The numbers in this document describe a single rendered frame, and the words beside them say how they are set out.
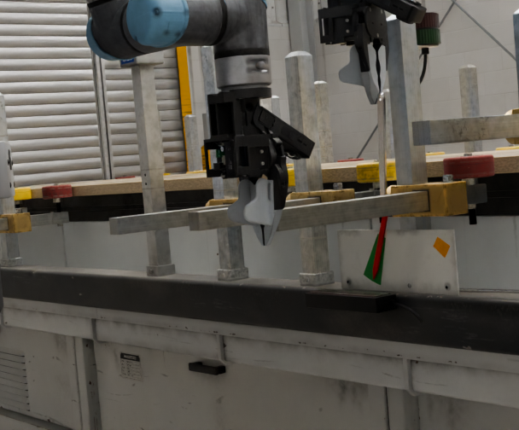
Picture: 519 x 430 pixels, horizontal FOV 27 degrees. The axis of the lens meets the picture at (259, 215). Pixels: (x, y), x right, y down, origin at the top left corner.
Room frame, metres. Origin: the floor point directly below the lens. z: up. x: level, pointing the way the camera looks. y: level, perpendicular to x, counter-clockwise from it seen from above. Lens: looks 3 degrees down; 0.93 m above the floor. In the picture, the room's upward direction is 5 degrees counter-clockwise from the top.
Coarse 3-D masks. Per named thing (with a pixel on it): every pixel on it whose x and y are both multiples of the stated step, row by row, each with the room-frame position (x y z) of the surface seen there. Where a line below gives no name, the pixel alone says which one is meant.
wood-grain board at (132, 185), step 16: (368, 160) 2.91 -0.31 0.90; (432, 160) 1.97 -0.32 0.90; (496, 160) 1.78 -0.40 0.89; (512, 160) 1.76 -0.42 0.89; (176, 176) 3.27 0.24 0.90; (192, 176) 2.88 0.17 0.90; (336, 176) 2.09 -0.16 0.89; (352, 176) 2.06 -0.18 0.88; (432, 176) 1.90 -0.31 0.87; (32, 192) 3.14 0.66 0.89; (80, 192) 2.91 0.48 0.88; (96, 192) 2.84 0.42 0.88; (112, 192) 2.78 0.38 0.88; (128, 192) 2.71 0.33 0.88
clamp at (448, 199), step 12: (396, 192) 1.69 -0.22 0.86; (432, 192) 1.63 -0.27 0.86; (444, 192) 1.61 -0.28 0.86; (456, 192) 1.63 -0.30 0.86; (432, 204) 1.63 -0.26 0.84; (444, 204) 1.61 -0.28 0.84; (456, 204) 1.63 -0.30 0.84; (396, 216) 1.70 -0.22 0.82; (408, 216) 1.67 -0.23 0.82; (420, 216) 1.65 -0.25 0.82; (432, 216) 1.64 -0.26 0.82; (444, 216) 1.62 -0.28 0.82
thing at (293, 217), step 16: (416, 192) 1.62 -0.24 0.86; (480, 192) 1.71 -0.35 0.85; (288, 208) 1.47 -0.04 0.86; (304, 208) 1.48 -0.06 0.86; (320, 208) 1.50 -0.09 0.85; (336, 208) 1.52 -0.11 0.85; (352, 208) 1.54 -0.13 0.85; (368, 208) 1.56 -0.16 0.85; (384, 208) 1.58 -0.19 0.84; (400, 208) 1.60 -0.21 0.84; (416, 208) 1.62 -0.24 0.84; (288, 224) 1.47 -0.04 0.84; (304, 224) 1.48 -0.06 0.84; (320, 224) 1.50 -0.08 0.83
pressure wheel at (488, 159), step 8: (448, 160) 1.70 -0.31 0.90; (456, 160) 1.69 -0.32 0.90; (464, 160) 1.68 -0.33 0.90; (472, 160) 1.68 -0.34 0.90; (480, 160) 1.68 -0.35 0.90; (488, 160) 1.69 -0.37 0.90; (448, 168) 1.70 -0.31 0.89; (456, 168) 1.69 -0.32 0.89; (464, 168) 1.68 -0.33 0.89; (472, 168) 1.68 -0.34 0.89; (480, 168) 1.68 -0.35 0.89; (488, 168) 1.69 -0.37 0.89; (456, 176) 1.69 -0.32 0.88; (464, 176) 1.68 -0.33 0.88; (472, 176) 1.68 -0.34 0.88; (480, 176) 1.68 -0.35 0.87; (488, 176) 1.69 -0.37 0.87; (472, 184) 1.71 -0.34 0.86; (472, 216) 1.72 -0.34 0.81
